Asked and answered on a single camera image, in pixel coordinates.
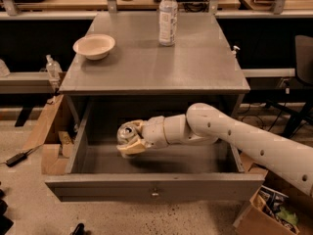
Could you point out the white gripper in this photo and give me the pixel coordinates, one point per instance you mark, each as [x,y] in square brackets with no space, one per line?
[155,132]

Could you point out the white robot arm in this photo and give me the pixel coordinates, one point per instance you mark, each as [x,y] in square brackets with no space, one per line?
[290,160]

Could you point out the open grey top drawer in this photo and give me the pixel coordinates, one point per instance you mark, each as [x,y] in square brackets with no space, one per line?
[97,172]

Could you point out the grey cabinet counter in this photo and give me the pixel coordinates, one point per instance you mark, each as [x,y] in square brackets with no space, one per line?
[200,62]

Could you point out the small pump bottle behind counter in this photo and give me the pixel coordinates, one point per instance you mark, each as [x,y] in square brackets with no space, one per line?
[236,49]

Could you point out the cardboard box at left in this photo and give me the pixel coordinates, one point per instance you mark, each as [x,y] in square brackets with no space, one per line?
[51,134]

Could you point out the white paper bowl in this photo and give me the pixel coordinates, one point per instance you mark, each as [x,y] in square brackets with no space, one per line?
[94,46]

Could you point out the small bottle on left shelf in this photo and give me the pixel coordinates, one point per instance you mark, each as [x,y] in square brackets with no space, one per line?
[53,67]

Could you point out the black power adapter on floor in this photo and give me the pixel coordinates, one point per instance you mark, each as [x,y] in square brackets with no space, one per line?
[14,160]

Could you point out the clear plastic water bottle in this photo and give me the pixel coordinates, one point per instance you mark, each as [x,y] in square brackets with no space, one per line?
[167,22]

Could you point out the cardboard box with magazines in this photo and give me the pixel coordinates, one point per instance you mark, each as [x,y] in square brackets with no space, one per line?
[276,208]

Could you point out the black office chair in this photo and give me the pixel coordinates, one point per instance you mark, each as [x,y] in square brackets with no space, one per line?
[303,47]

